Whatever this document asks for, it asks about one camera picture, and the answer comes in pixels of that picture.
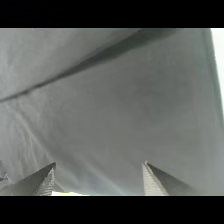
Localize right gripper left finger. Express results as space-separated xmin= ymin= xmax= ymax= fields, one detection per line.
xmin=0 ymin=161 xmax=57 ymax=197

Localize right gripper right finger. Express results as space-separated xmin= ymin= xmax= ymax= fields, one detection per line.
xmin=141 ymin=160 xmax=198 ymax=197

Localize grey garment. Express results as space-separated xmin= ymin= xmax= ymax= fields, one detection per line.
xmin=0 ymin=28 xmax=224 ymax=197

